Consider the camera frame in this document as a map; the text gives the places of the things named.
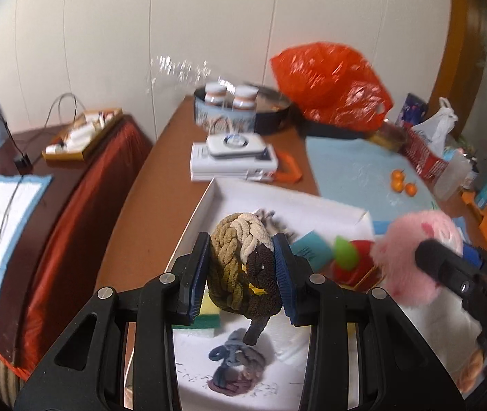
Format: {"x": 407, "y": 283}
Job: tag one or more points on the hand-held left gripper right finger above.
{"x": 284, "y": 282}

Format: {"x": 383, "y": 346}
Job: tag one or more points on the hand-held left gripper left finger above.
{"x": 196, "y": 282}

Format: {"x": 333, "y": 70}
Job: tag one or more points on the yellow green sponge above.
{"x": 213, "y": 310}

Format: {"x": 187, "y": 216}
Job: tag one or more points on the pink plush doll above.
{"x": 406, "y": 257}

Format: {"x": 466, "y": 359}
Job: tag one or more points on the shallow white box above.
{"x": 243, "y": 197}

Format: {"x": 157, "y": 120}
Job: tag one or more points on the green soft ball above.
{"x": 346, "y": 253}

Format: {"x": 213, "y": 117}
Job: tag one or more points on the person's right hand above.
{"x": 472, "y": 368}

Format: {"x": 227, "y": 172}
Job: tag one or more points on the small blue paper box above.
{"x": 312, "y": 250}

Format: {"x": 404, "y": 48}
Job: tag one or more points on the white quilted absorbent pad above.
{"x": 449, "y": 334}

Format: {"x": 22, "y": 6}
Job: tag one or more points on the clear plastic measuring cup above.
{"x": 451, "y": 175}

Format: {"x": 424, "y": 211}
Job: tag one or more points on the red ball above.
{"x": 363, "y": 250}

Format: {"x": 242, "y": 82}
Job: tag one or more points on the small tangerine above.
{"x": 397, "y": 175}
{"x": 410, "y": 188}
{"x": 396, "y": 185}

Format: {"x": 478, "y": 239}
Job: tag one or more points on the red plastic basket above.
{"x": 427, "y": 158}

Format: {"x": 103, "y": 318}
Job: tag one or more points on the stack of white devices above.
{"x": 226, "y": 167}

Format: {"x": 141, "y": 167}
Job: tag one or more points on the light blue cloth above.
{"x": 354, "y": 171}

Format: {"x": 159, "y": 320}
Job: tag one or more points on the side table with red cloth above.
{"x": 89, "y": 205}

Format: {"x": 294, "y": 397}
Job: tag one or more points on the white plastic bag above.
{"x": 434, "y": 130}

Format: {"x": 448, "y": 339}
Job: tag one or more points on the gold metal bowl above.
{"x": 387, "y": 137}

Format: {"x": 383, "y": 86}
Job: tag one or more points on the white power bank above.
{"x": 234, "y": 143}

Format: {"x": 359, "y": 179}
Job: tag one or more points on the black flat box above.
{"x": 324, "y": 130}

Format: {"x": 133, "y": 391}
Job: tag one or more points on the large round printed tin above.
{"x": 209, "y": 115}

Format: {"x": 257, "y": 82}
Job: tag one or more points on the wooden tray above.
{"x": 80, "y": 141}

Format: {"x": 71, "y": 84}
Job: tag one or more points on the brown pill bottle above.
{"x": 244, "y": 97}
{"x": 215, "y": 94}

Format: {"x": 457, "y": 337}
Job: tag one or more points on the orange plastic bag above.
{"x": 329, "y": 81}

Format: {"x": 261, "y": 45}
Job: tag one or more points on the clear plastic wrap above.
{"x": 174, "y": 70}

